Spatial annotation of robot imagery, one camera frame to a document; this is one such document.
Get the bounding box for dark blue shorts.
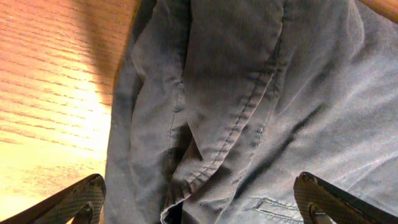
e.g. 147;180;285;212
104;0;397;224

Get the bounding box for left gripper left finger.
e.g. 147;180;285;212
1;174;106;224

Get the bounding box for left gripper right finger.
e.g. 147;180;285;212
294;172;397;224

